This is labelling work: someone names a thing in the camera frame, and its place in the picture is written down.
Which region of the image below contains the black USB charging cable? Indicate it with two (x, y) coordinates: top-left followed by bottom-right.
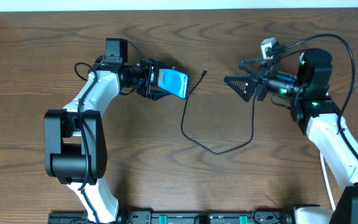
(180, 68), (257, 156)

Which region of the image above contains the blue Galaxy smartphone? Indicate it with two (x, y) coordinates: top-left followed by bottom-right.
(158, 68), (190, 99)

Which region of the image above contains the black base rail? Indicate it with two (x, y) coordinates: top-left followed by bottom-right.
(47, 210), (338, 224)

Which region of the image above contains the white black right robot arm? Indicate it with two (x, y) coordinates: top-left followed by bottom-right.
(224, 48), (358, 223)

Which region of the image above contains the white power strip cord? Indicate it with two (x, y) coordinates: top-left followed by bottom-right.
(318, 151), (337, 212)

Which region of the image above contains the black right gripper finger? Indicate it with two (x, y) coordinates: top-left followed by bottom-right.
(238, 57), (267, 75)
(224, 74), (257, 102)

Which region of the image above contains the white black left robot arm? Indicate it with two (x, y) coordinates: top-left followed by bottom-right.
(44, 55), (189, 223)

